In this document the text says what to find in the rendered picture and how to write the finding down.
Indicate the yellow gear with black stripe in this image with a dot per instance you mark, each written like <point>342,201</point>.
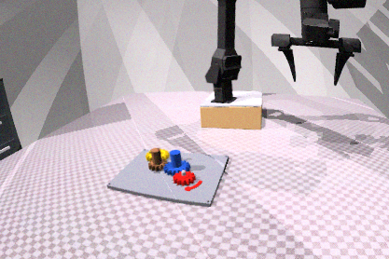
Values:
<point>164,155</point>

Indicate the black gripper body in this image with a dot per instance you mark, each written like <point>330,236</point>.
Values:
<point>344,45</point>

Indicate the red gear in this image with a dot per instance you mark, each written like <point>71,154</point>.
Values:
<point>178,179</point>

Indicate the blue gear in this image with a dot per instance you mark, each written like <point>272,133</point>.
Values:
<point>176,164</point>

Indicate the brown gear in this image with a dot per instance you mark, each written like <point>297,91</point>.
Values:
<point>157,162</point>

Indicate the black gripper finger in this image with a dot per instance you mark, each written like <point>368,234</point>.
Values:
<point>290,58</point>
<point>340,61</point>

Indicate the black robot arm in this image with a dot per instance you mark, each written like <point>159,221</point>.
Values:
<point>226,63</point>

